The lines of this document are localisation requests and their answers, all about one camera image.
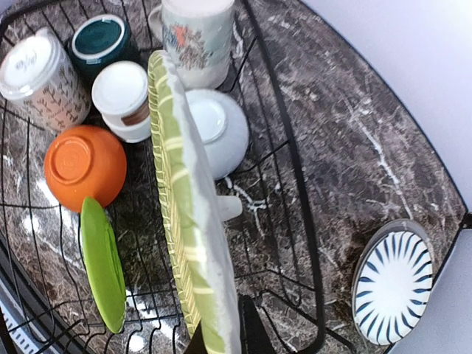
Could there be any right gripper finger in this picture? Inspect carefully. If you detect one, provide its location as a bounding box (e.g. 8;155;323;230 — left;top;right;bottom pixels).
187;295;285;354

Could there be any yellow woven pattern plate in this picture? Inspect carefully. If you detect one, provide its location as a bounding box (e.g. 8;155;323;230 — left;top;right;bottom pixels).
147;50;242;353

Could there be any black white striped plate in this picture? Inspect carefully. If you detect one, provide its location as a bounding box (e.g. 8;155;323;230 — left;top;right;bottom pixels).
353;229;434;346

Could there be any grey deer pattern plate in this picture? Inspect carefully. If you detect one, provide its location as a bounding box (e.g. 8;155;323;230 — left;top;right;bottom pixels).
350;218;436;346

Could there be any lime green plate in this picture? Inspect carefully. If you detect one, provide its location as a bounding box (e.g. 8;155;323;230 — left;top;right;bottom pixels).
80;197;126;333

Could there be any white ribbed bowl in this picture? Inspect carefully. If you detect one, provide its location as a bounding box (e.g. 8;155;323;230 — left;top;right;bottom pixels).
186;89;249;181

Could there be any orange bowl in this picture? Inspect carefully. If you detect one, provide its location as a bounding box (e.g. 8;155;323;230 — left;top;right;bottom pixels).
44;125;127;213

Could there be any white brown striped cup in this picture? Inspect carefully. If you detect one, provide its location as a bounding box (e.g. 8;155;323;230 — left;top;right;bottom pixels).
91;60;150;143

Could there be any tall dragon pattern mug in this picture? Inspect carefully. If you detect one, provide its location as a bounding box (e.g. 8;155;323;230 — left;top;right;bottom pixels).
148;0;235;89

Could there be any dark green cup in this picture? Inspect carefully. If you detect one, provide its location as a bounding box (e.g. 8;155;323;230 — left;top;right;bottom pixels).
66;14;140;85

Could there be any white leaf pattern mug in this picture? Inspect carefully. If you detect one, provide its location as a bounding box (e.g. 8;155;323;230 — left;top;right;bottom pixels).
1;27;91;133

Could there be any black wire dish rack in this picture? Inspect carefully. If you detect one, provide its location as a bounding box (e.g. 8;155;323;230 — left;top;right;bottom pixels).
1;1;326;353

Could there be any white slotted cable duct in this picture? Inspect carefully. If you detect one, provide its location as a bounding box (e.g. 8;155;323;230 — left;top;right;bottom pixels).
1;281;41;353

